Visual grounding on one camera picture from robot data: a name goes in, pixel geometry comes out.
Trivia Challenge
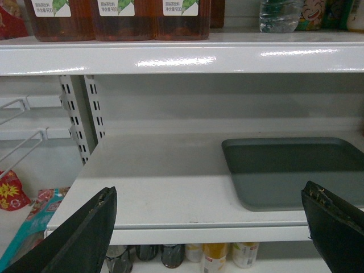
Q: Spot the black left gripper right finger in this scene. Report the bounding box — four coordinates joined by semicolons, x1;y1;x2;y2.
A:
301;181;363;272

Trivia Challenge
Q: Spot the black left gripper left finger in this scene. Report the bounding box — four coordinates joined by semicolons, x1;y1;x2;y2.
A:
4;187;117;272

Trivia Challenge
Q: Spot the grey-silver rectangular tray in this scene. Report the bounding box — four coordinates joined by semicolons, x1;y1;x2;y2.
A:
221;137;363;212

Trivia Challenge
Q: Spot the teal snack bag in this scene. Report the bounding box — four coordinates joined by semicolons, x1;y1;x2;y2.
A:
1;187;70;271

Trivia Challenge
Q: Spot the red snack bag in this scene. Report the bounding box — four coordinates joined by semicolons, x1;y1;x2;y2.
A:
1;171;31;212

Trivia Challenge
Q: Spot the dark bottle below shelf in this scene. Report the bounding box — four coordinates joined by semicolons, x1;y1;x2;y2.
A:
161;244;185;269

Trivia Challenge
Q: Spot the yellow drink bottle below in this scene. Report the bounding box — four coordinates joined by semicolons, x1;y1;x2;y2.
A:
201;243;229;273

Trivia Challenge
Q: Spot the white slotted shelf upright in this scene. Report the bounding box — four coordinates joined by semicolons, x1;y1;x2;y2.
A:
59;75;105;164

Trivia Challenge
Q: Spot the white upper shelf board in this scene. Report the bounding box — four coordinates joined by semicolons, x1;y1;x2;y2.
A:
1;28;363;76

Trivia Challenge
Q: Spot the cartoon snack packet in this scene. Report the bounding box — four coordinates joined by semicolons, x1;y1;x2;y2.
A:
296;0;326;31

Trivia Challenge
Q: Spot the clear water bottle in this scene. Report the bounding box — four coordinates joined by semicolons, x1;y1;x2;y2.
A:
259;0;304;34

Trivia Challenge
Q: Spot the brown tea bottle left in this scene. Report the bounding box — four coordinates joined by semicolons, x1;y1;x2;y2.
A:
24;0;95;42

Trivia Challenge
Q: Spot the brown tea bottle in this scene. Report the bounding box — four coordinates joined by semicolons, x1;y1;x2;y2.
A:
90;0;154;42
24;0;95;42
152;0;211;41

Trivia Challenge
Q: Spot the brown tea bottle middle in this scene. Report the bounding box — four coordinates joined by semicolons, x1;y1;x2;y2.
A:
90;0;154;42

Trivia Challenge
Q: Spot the brown tea bottle right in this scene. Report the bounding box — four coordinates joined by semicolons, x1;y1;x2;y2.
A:
152;0;211;41

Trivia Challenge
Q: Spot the white wire hook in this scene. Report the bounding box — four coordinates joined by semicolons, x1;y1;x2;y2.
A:
1;128;48;176

